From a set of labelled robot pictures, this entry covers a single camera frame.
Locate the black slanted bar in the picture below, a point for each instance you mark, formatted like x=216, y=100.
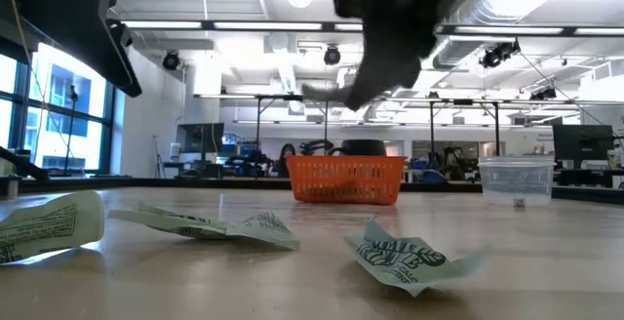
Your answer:
x=22, y=164

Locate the black ceiling spotlight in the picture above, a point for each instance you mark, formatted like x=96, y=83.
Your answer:
x=171, y=60
x=332, y=55

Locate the person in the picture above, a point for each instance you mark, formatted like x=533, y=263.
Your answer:
x=285, y=160

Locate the clear plastic tub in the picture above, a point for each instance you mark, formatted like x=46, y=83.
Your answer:
x=517, y=179

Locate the white bottle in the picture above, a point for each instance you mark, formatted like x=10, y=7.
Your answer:
x=175, y=152

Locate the light green printed packet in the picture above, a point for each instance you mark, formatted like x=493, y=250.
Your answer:
x=49, y=225
x=409, y=261

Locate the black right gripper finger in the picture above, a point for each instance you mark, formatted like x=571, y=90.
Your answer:
x=402, y=76
x=363, y=93

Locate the silver ventilation duct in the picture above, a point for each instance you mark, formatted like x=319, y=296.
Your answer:
x=475, y=15

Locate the large dark computer monitor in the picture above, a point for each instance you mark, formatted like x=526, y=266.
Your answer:
x=583, y=142

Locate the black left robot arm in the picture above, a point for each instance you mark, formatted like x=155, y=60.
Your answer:
x=73, y=17

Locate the orange plastic basket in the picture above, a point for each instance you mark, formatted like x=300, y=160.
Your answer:
x=346, y=179

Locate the black round pot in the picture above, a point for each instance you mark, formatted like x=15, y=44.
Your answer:
x=361, y=148

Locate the small dark computer monitor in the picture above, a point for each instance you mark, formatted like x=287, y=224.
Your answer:
x=201, y=137

